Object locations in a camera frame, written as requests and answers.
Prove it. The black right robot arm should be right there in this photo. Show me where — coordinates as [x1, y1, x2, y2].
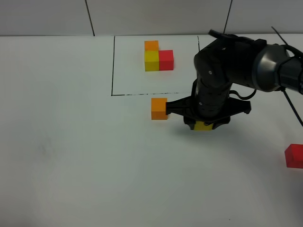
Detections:
[166, 30, 303, 130]

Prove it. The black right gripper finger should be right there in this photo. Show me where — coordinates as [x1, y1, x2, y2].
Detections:
[212, 121, 230, 130]
[184, 119, 196, 130]

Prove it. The black right camera cable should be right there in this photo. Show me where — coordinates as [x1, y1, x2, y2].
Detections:
[229, 88, 258, 101]

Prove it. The black right arm cable tie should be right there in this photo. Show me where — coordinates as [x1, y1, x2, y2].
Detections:
[271, 26, 303, 125]

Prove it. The orange template cube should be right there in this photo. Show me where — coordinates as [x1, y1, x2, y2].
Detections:
[144, 40, 159, 51]

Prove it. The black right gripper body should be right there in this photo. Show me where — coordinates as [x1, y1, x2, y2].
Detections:
[166, 79, 251, 124]

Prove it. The red template cube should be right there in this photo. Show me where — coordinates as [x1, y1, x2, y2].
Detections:
[159, 50, 174, 71]

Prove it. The yellow template cube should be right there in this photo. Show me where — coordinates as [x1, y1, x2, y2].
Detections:
[144, 51, 159, 71]

